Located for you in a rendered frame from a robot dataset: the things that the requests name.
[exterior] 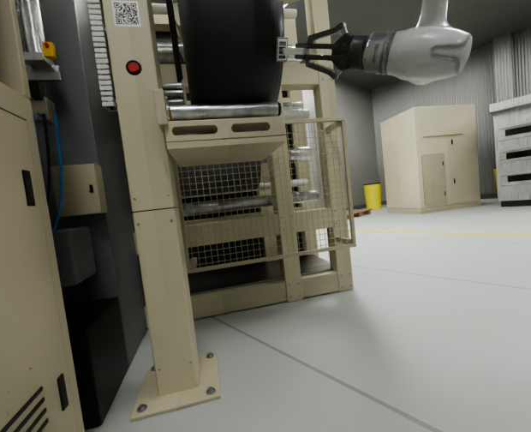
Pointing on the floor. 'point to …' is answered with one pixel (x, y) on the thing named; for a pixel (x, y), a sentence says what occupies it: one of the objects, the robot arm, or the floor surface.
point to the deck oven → (522, 150)
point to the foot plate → (152, 406)
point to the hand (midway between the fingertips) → (295, 51)
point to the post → (153, 201)
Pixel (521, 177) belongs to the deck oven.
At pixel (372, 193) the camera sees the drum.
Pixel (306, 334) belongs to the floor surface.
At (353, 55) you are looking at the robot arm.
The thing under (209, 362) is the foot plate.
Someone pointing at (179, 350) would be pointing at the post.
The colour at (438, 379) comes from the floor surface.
